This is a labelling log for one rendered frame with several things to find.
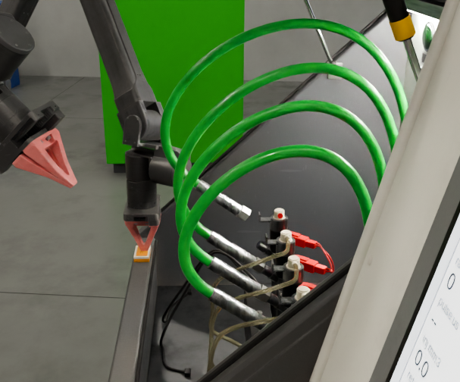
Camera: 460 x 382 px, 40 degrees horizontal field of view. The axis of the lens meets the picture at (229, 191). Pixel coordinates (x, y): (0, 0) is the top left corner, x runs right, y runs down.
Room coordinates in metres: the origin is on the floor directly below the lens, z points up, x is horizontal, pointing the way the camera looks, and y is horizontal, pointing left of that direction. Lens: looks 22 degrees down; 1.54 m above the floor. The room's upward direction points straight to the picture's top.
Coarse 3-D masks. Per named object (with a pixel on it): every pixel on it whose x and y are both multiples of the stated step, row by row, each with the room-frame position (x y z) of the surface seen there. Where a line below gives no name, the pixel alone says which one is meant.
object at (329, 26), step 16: (256, 32) 0.90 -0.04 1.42; (272, 32) 0.90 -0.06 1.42; (336, 32) 0.90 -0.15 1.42; (352, 32) 0.90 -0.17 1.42; (224, 48) 0.90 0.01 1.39; (368, 48) 0.90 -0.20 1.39; (208, 64) 0.90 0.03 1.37; (384, 64) 0.91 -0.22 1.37; (176, 96) 0.89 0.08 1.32; (400, 96) 0.91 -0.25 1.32; (400, 112) 0.91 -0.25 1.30; (160, 128) 0.90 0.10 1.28; (176, 160) 0.90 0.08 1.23
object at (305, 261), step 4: (300, 256) 0.81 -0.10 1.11; (304, 256) 0.81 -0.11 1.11; (300, 260) 0.80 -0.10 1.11; (304, 260) 0.80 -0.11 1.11; (308, 260) 0.80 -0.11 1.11; (312, 260) 0.80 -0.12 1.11; (304, 264) 0.80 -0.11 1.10; (308, 264) 0.79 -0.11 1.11; (312, 264) 0.79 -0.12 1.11; (316, 264) 0.80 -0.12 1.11; (304, 268) 0.80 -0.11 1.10; (308, 268) 0.79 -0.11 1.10; (312, 268) 0.79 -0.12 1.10; (316, 268) 0.79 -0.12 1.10; (320, 268) 0.79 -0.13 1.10; (324, 268) 0.78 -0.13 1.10; (312, 272) 0.79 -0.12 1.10; (316, 272) 0.79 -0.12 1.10; (320, 272) 0.78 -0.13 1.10; (324, 272) 0.78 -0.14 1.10
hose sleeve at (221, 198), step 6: (198, 186) 0.89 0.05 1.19; (204, 186) 0.89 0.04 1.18; (204, 192) 0.89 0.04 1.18; (216, 198) 0.89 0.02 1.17; (222, 198) 0.90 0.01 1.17; (228, 198) 0.90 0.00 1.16; (222, 204) 0.89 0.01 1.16; (228, 204) 0.89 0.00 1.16; (234, 204) 0.90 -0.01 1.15; (228, 210) 0.90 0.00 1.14; (234, 210) 0.89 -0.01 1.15; (240, 210) 0.90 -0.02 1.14
